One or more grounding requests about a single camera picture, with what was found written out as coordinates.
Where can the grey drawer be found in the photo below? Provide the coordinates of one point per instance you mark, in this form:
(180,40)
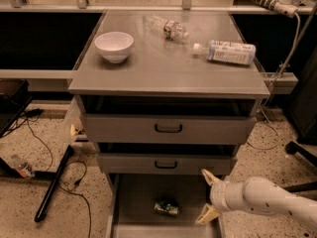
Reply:
(132,212)
(164,164)
(102,128)

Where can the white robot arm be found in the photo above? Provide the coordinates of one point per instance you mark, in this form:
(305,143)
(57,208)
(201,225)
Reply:
(258,196)

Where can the crushed green can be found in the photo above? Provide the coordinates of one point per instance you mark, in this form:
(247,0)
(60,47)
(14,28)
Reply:
(166,207)

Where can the black metal stand leg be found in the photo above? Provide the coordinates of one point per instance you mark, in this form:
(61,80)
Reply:
(41,213)

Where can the white ceramic bowl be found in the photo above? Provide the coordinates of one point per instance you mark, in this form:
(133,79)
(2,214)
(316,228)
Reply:
(115,47)

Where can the white power strip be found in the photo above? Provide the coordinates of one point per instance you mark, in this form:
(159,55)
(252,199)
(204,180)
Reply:
(283,7)

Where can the grey drawer cabinet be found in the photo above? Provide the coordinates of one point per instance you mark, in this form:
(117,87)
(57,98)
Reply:
(162,78)

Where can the black office chair base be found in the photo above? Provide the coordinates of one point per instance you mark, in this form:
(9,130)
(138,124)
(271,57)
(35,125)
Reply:
(302,178)

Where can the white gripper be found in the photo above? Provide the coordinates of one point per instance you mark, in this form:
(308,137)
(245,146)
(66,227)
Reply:
(218,194)

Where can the small bottle on floor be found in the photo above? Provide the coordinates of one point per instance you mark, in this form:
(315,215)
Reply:
(23,167)

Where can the bottom grey drawer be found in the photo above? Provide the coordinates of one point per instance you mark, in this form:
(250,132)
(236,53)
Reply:
(132,212)

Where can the black box at left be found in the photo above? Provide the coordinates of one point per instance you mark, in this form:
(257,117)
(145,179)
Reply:
(14,98)

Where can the clear plastic water bottle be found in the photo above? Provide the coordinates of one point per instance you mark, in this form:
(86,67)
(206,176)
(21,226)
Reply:
(167,28)

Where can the middle grey drawer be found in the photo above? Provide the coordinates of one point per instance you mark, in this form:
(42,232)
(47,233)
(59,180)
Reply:
(164,164)

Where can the top grey drawer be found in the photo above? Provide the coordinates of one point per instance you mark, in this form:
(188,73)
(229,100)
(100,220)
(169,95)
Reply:
(102,128)

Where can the white labelled plastic bottle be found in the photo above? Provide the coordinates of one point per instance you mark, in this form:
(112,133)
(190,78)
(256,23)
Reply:
(228,52)

